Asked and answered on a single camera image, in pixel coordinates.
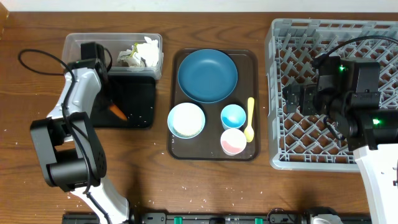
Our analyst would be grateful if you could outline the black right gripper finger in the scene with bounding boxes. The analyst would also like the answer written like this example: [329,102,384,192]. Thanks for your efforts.
[299,85,317,116]
[282,84,300,113]

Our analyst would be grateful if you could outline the orange carrot piece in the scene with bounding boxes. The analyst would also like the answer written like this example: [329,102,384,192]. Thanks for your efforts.
[109,104,127,121]

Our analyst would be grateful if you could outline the white napkin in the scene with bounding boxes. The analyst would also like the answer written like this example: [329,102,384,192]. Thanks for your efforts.
[127,58,146,68]

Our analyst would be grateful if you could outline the white tissue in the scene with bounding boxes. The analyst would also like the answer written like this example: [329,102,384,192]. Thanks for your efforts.
[136,36,159,67]

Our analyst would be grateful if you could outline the light blue rice bowl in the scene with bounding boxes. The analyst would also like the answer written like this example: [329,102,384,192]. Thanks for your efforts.
[167,103,206,139]

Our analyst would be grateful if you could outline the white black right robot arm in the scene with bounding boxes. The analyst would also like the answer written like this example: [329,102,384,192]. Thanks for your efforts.
[282,55,397,223]

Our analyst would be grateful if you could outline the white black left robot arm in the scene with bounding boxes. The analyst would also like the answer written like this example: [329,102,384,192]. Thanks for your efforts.
[30,58,130,223]

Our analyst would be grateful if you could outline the grey dishwasher rack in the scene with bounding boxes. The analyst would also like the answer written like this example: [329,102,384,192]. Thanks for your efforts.
[265,19,397,172]

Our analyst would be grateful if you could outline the clear plastic waste bin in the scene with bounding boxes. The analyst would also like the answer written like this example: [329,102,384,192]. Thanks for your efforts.
[62,33,164,80]

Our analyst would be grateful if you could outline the black rectangular tray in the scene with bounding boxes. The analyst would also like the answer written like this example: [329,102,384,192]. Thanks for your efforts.
[90,75,155,129]

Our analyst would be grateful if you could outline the yellow plastic spoon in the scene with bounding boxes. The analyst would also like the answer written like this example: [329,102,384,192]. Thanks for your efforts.
[244,97,255,142]

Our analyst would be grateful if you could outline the light blue cup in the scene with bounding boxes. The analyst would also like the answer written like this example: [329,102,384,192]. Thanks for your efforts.
[221,104,246,129]

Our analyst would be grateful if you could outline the pink cup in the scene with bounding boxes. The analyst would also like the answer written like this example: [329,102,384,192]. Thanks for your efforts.
[220,129,247,156]

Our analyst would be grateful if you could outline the dark blue plate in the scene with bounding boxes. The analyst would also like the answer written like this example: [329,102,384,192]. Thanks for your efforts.
[177,49,238,103]

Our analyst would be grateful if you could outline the dark brown serving tray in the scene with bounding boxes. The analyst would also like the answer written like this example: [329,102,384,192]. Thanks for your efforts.
[167,49,261,161]

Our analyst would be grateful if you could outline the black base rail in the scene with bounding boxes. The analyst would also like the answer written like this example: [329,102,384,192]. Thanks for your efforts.
[61,207,372,224]

